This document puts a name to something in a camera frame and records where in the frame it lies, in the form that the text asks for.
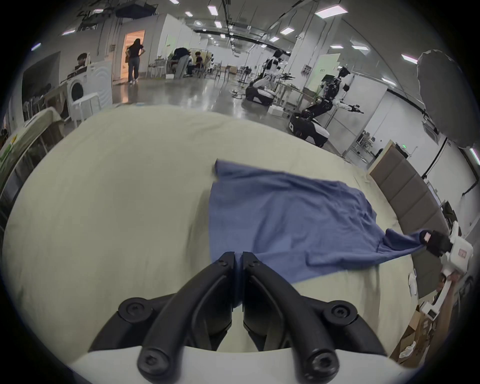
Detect brown padded headboard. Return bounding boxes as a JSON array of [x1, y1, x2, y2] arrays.
[[368, 140, 451, 299]]

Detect blue shirt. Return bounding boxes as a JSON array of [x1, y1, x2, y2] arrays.
[[207, 159, 432, 312]]

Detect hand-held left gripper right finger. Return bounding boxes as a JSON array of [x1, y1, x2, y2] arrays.
[[242, 251, 388, 382]]

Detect grey photo umbrella lamp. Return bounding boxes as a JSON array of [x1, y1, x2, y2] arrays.
[[415, 49, 480, 196]]

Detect person's right hand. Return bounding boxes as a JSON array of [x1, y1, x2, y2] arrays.
[[437, 271, 463, 298]]

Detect white humanoid robot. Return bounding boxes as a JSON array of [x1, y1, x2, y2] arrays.
[[245, 49, 296, 106], [288, 65, 365, 148]]

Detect low table with pale cover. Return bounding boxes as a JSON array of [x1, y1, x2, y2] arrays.
[[0, 106, 65, 196]]

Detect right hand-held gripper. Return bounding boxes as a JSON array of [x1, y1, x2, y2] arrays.
[[419, 221, 474, 320]]

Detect white plastic chair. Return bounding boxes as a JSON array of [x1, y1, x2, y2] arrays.
[[70, 95, 100, 127]]

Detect brown cartons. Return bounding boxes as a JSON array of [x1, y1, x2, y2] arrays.
[[390, 303, 445, 369]]

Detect white washing machine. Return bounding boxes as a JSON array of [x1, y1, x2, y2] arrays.
[[67, 61, 114, 118]]

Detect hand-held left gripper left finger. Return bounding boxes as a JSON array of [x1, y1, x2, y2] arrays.
[[89, 251, 238, 384]]

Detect group of people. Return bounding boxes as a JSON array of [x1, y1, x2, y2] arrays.
[[168, 47, 215, 79]]

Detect bed with beige sheet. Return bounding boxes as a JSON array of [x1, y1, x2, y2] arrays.
[[2, 105, 418, 376]]

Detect person's right forearm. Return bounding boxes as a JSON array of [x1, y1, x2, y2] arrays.
[[431, 292, 460, 340]]

